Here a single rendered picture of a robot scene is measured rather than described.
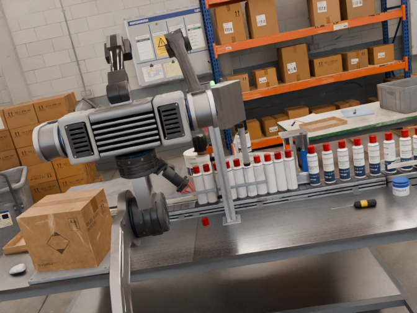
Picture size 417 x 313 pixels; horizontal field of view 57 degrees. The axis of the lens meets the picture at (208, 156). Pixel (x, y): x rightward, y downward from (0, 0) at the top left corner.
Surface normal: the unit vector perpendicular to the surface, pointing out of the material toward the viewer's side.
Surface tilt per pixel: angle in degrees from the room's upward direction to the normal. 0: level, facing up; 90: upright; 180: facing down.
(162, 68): 90
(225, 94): 90
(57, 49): 90
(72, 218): 90
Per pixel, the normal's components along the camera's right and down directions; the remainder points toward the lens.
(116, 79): -0.09, -0.49
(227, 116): 0.79, 0.02
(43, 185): 0.15, 0.24
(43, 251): -0.14, 0.30
